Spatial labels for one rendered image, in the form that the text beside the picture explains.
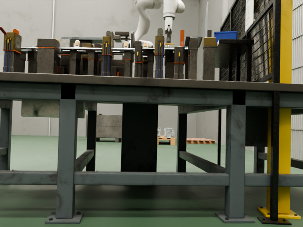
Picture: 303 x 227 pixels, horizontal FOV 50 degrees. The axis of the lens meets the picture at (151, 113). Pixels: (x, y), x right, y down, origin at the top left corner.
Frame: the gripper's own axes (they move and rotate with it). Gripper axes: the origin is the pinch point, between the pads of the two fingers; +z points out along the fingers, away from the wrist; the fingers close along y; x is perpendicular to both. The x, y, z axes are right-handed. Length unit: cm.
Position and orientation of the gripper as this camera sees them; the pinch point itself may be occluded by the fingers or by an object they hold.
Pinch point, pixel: (168, 40)
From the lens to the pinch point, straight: 236.4
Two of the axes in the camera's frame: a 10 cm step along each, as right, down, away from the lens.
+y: -0.5, -0.3, -10.0
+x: 10.0, 0.2, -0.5
